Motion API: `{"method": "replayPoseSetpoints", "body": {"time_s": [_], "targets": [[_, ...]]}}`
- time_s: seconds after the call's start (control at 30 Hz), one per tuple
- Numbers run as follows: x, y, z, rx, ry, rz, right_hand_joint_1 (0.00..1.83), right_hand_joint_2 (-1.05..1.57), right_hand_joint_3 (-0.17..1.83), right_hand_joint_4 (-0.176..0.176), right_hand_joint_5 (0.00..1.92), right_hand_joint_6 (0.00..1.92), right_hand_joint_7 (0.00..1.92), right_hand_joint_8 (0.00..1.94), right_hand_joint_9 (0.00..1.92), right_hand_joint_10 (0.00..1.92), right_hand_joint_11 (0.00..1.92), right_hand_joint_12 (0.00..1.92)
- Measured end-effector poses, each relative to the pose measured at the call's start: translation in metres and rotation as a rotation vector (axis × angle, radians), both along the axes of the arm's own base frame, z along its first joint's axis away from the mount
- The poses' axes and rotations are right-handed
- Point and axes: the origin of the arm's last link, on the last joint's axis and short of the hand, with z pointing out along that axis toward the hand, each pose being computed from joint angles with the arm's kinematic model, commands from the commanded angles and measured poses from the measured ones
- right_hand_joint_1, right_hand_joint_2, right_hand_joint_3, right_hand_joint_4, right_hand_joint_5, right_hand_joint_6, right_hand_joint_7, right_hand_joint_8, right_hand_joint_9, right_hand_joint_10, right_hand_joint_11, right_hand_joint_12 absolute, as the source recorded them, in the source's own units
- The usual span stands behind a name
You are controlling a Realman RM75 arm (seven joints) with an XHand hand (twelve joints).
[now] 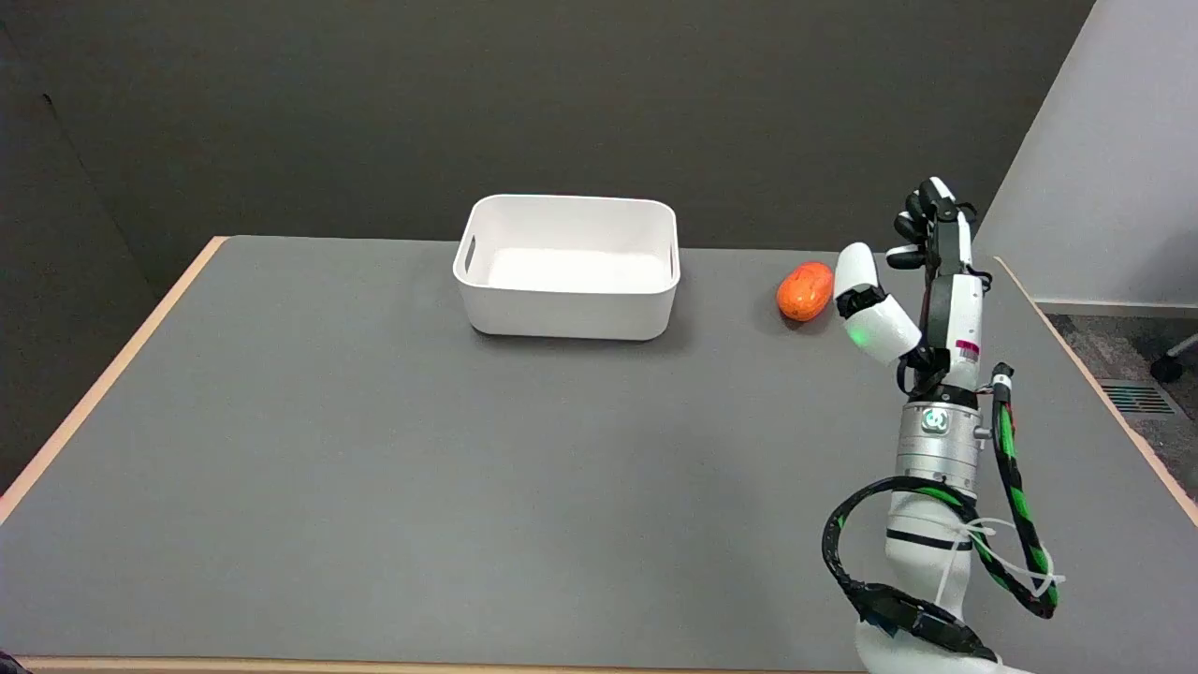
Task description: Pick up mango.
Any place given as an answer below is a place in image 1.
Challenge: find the orange red mango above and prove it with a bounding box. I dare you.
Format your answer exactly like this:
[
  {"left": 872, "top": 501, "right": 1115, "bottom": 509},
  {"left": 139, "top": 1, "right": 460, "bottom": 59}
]
[{"left": 776, "top": 261, "right": 835, "bottom": 323}]

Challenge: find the white plastic storage bin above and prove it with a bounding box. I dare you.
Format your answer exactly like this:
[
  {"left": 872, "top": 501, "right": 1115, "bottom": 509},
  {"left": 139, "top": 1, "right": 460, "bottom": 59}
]
[{"left": 453, "top": 194, "right": 681, "bottom": 342}]

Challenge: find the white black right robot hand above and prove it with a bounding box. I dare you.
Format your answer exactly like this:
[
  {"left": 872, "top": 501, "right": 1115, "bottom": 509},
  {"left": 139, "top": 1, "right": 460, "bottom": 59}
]
[{"left": 833, "top": 177, "right": 990, "bottom": 394}]

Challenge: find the black chair base leg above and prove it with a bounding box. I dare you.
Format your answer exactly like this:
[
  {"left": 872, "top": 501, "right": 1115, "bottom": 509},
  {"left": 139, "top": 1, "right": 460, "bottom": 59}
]
[{"left": 1150, "top": 331, "right": 1198, "bottom": 384}]

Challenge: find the metal floor vent grille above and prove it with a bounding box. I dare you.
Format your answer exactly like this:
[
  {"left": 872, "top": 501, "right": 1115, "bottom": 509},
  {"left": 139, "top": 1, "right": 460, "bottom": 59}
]
[{"left": 1099, "top": 378, "right": 1176, "bottom": 417}]

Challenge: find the green black braided cable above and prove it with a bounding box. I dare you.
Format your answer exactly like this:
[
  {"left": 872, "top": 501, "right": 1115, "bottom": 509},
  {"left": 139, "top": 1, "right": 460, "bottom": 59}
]
[{"left": 821, "top": 362, "right": 1064, "bottom": 658}]

